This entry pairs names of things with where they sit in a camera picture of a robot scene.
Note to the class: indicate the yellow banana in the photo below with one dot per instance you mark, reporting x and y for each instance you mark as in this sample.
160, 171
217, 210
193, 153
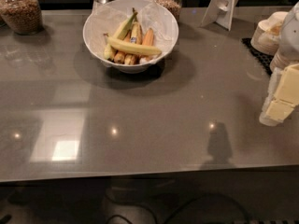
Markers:
132, 48

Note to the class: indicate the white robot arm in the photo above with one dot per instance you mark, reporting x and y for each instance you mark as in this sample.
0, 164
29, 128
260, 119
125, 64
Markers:
288, 46

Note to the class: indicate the orange ripe banana right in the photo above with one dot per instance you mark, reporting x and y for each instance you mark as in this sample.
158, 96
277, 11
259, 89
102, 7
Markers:
148, 41

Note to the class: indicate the white paper bowl liner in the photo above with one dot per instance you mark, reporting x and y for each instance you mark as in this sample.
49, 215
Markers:
155, 19

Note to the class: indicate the banana with blue sticker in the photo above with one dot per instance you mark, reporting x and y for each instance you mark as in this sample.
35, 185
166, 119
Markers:
136, 38

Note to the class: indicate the white bowl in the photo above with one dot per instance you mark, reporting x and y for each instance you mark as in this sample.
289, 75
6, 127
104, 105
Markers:
96, 31

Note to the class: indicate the orange banana lower left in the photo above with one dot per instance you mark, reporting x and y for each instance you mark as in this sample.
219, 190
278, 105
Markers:
120, 55

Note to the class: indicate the green-yellow banana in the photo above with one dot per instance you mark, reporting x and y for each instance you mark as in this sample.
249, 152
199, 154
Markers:
120, 33

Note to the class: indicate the black rubber mat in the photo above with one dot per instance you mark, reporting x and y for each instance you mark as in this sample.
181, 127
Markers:
264, 60

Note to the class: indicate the white folded card stand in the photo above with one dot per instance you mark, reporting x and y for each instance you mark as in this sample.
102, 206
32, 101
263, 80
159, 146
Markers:
220, 12

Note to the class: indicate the glass jar with grains left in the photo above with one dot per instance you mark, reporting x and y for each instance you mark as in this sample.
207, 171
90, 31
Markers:
23, 17

